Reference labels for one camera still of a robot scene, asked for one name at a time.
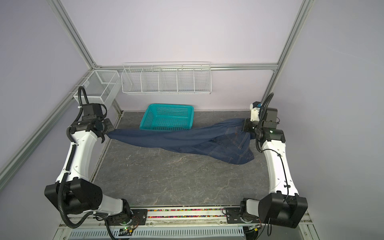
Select long white wire shelf basket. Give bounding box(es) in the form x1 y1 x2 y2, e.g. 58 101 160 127
121 68 212 95

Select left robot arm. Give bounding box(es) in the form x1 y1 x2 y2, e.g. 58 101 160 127
44 86 134 229

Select green circuit board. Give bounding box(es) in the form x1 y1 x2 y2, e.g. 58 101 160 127
119 228 133 237

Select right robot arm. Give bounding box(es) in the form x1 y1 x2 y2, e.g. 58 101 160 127
240 93 308 229

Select small white mesh box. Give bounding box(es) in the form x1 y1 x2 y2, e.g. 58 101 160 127
82 70 122 110

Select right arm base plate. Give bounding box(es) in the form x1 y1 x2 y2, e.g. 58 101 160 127
222 207 262 224

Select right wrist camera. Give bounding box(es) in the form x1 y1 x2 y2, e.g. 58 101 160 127
250 102 262 122

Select dark blue denim trousers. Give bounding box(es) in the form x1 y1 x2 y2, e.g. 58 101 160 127
108 119 255 165

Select colourful bead strip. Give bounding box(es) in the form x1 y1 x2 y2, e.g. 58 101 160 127
147 207 227 219

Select white slotted cable duct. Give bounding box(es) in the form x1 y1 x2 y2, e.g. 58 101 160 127
67 227 245 240

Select teal plastic basket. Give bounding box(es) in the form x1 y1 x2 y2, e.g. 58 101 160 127
140 104 195 131

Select aluminium frame rail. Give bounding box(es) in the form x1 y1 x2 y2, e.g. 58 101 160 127
97 62 279 71

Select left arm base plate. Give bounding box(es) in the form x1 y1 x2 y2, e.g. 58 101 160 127
107 209 148 226

